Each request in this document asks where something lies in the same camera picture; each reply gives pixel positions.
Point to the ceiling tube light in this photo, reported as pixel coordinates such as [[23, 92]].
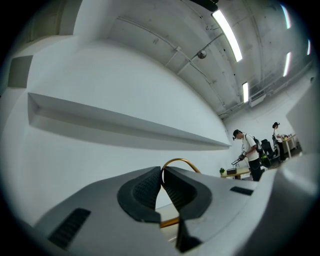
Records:
[[285, 16], [309, 47], [245, 92], [287, 64], [227, 35]]

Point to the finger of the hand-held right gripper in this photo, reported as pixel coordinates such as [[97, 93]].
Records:
[[292, 200]]

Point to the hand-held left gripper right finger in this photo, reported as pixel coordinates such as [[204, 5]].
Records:
[[220, 220]]

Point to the black swivel chair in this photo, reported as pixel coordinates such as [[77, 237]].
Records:
[[267, 148]]

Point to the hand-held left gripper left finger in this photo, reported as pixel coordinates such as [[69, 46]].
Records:
[[100, 220]]

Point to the white ceiling air conditioner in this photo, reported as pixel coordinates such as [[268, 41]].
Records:
[[257, 99]]

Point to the ceiling dome camera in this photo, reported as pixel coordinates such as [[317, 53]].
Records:
[[202, 54]]

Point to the golden wooden hanger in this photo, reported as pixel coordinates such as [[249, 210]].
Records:
[[186, 162]]

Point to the light wooden desk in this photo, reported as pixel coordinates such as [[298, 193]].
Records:
[[240, 172]]

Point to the small green potted plant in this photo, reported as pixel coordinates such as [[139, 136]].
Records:
[[222, 171]]

